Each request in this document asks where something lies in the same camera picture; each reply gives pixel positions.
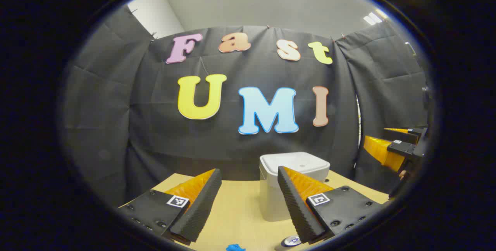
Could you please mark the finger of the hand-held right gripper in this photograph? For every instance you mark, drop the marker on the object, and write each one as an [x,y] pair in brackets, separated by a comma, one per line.
[405,134]
[383,152]

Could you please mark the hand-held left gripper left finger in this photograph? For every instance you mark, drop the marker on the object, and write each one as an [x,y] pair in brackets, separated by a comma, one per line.
[197,208]

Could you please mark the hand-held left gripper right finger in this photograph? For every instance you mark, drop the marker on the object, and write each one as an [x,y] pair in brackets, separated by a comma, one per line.
[298,212]

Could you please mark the white desktop garbage bin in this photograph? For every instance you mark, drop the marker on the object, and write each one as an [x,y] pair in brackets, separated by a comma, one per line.
[271,200]

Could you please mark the silver pop can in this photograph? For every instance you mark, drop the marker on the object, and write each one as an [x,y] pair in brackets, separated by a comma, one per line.
[291,241]

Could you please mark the blue paper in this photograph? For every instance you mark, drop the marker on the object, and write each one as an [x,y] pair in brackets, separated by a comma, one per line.
[235,248]

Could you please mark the wooden desktop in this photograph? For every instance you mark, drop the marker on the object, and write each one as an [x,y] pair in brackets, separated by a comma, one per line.
[240,204]

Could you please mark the black backdrop cloth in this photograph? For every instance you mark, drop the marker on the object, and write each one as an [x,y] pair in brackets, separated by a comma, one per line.
[155,127]

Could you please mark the ceiling light panel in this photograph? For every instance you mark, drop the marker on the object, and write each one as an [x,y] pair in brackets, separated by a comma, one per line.
[374,16]

